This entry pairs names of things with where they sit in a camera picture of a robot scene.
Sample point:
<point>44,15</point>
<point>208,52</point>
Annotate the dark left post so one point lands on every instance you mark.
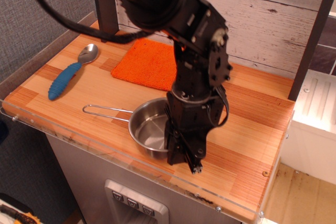
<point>107,16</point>

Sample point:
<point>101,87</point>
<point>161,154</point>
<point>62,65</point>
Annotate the clear acrylic table guard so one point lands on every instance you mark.
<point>240,156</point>

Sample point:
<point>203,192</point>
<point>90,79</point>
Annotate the blue handled spoon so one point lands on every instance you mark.
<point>87,55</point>

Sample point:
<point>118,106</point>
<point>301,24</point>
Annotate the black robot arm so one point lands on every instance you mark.
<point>197,101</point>

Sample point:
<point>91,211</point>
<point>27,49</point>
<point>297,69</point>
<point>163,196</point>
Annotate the yellow orange object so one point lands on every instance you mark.
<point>26,219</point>

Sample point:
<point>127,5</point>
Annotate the orange cloth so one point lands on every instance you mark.
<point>148,63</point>

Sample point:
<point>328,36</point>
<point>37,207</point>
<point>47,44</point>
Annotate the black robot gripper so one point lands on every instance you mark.
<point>188,126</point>

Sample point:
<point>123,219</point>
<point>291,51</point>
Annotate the silver dispenser panel with buttons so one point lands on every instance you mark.
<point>130,206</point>

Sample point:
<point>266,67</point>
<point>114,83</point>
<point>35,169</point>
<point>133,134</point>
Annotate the dark post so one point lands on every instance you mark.
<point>107,16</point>
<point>313,40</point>

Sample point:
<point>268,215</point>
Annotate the silver steel pot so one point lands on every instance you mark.
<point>146,125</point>

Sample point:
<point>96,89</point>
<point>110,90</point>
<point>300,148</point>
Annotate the dark right post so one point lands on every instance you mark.
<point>313,40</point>

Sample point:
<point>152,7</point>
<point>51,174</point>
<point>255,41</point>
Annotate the white ridged sink unit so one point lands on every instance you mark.
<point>309,145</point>

